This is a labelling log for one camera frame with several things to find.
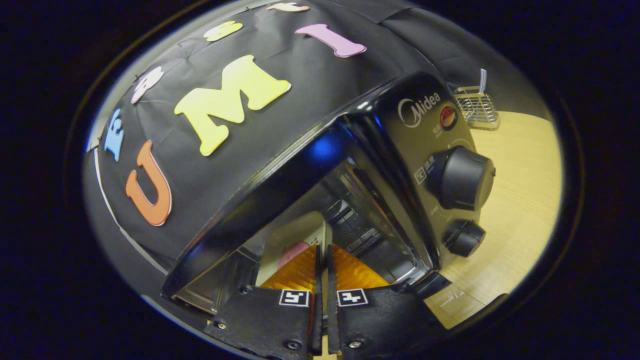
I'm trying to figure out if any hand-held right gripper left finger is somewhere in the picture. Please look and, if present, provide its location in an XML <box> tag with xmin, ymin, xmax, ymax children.
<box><xmin>204</xmin><ymin>243</ymin><xmax>323</xmax><ymax>358</ymax></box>

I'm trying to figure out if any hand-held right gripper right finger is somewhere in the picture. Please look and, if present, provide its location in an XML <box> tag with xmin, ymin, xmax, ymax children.
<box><xmin>327</xmin><ymin>243</ymin><xmax>448</xmax><ymax>358</ymax></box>

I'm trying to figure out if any pink round food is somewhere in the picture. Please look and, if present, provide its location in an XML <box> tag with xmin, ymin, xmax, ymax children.
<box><xmin>277</xmin><ymin>242</ymin><xmax>312</xmax><ymax>271</ymax></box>

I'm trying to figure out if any white square plate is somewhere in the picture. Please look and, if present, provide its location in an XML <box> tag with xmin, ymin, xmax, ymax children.
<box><xmin>256</xmin><ymin>210</ymin><xmax>328</xmax><ymax>288</ymax></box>

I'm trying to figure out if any black electric oven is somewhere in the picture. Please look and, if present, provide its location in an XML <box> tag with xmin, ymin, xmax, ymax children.
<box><xmin>160</xmin><ymin>71</ymin><xmax>497</xmax><ymax>321</ymax></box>

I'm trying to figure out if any black oven knob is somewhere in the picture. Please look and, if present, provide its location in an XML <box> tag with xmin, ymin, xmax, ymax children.
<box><xmin>426</xmin><ymin>146</ymin><xmax>497</xmax><ymax>212</ymax></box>
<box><xmin>443</xmin><ymin>219</ymin><xmax>487</xmax><ymax>258</ymax></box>

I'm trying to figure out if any metal wire utensil holder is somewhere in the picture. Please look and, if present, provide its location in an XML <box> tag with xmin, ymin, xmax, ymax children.
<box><xmin>452</xmin><ymin>85</ymin><xmax>501</xmax><ymax>131</ymax></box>

